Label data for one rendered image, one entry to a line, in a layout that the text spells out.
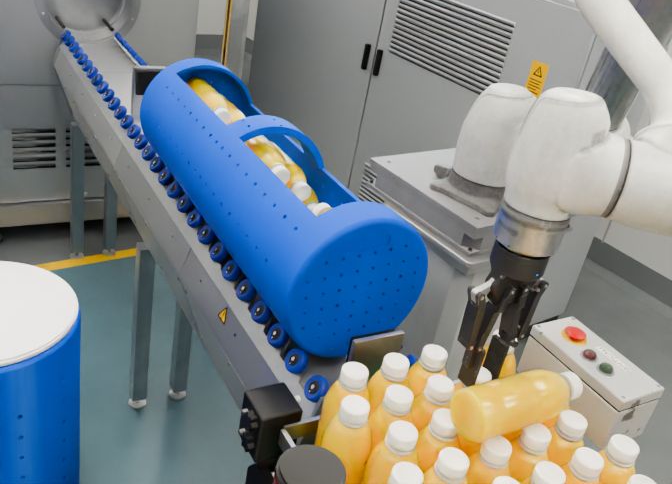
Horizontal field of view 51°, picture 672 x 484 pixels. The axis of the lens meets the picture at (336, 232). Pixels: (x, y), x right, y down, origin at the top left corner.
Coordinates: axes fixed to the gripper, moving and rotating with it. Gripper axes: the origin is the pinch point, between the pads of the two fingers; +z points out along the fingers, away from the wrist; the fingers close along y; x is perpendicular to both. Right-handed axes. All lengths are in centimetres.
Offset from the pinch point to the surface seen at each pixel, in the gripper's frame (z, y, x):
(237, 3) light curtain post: -14, -26, -165
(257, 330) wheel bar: 19.4, 16.6, -39.4
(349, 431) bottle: 5.0, 22.9, 1.5
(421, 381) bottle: 6.1, 6.1, -4.9
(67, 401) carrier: 22, 52, -34
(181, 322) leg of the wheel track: 79, 0, -121
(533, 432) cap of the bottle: 2.0, 0.7, 12.5
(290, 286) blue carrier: 0.1, 19.4, -25.7
